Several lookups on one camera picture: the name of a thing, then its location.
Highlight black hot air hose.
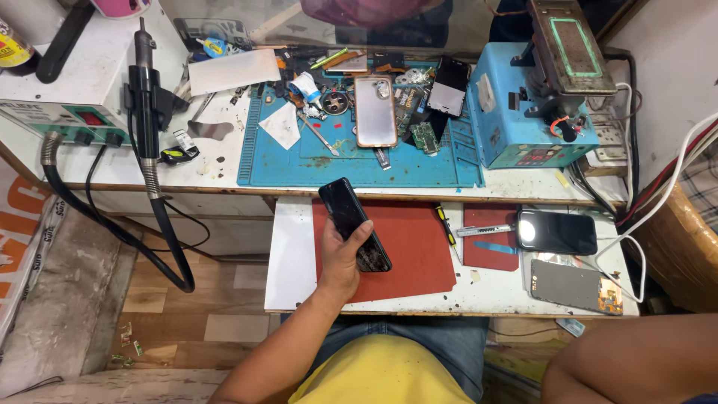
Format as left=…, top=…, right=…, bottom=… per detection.
left=40, top=131, right=196, bottom=294

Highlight black yellow small tool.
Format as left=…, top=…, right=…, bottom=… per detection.
left=158, top=145, right=200, bottom=166

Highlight glass counter pane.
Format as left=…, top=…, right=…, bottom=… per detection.
left=160, top=0, right=497, bottom=56

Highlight green circuit board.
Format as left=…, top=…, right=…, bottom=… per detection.
left=410, top=122, right=441, bottom=156

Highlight blue screen separator machine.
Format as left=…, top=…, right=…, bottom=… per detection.
left=467, top=0, right=618, bottom=169

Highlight yellow labelled can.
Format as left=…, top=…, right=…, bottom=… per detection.
left=0, top=17, right=41, bottom=77

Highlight green pen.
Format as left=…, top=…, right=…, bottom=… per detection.
left=309, top=47, right=349, bottom=71

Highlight person's yellow shirt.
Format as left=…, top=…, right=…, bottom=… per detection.
left=288, top=333, right=476, bottom=404

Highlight blue plastic pry tool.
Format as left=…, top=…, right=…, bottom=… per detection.
left=472, top=241, right=518, bottom=256

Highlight small white paper piece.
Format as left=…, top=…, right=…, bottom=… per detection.
left=258, top=101, right=303, bottom=151

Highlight black phone frame part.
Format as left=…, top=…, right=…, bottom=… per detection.
left=392, top=83, right=430, bottom=137

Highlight black handle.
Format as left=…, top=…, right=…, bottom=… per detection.
left=35, top=2, right=96, bottom=85

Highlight small white bottle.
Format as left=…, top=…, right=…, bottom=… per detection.
left=172, top=129, right=199, bottom=153

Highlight pink container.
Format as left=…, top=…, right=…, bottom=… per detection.
left=90, top=0, right=153, bottom=19

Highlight large red work mat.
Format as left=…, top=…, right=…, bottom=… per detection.
left=312, top=199, right=458, bottom=305

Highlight phone in clear case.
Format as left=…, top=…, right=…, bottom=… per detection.
left=353, top=74, right=399, bottom=149

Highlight teal card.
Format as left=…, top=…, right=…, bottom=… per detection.
left=555, top=318, right=586, bottom=338

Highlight round camera ring part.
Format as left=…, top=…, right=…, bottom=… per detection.
left=322, top=90, right=350, bottom=116

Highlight blue silicone repair mat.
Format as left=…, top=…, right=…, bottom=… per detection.
left=237, top=61, right=485, bottom=189

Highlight white hot air station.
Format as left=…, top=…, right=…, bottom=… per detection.
left=0, top=0, right=190, bottom=148

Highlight small red work mat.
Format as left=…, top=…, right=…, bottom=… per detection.
left=463, top=202, right=521, bottom=273

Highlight black cracked smartphone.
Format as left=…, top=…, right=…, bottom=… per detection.
left=318, top=177, right=393, bottom=274

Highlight silver utility knife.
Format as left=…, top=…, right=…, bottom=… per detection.
left=455, top=224, right=515, bottom=238

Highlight person's left hand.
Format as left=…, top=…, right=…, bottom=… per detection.
left=317, top=219, right=374, bottom=304

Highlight white power strip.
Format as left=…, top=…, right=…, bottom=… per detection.
left=578, top=105, right=630, bottom=178

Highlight white cable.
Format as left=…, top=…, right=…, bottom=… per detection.
left=593, top=111, right=718, bottom=304

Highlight yellow black screwdriver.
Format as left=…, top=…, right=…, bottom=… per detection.
left=434, top=204, right=458, bottom=248

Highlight black hot air gun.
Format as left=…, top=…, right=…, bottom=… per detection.
left=123, top=16, right=191, bottom=201

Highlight black phone screen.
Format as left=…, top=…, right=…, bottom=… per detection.
left=427, top=55, right=472, bottom=119

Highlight orange white banner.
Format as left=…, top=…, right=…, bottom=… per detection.
left=0, top=162, right=69, bottom=344

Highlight grey phone display panel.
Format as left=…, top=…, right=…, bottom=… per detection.
left=530, top=258, right=624, bottom=315

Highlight black smartphone with lit flash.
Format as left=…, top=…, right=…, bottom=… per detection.
left=515, top=209, right=599, bottom=257

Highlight thin metal tweezers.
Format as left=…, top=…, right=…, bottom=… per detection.
left=190, top=92, right=217, bottom=123

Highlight white blue glue tube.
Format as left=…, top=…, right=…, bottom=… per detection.
left=289, top=71, right=324, bottom=111

